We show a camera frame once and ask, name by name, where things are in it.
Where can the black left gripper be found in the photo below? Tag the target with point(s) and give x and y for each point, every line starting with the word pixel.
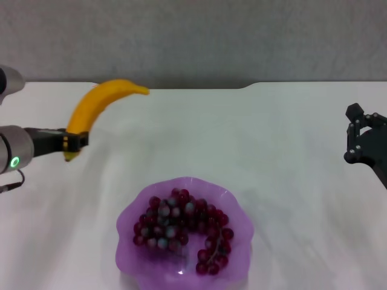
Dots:
pixel 46 142

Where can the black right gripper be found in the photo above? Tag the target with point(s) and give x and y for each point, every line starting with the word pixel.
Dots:
pixel 373 148

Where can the yellow banana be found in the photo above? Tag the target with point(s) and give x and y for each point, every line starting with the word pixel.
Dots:
pixel 90 102

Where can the dark red grape bunch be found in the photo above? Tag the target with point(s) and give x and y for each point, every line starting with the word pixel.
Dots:
pixel 169 220

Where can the purple wavy-edged plastic plate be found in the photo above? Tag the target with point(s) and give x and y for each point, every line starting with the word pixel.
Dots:
pixel 136 262

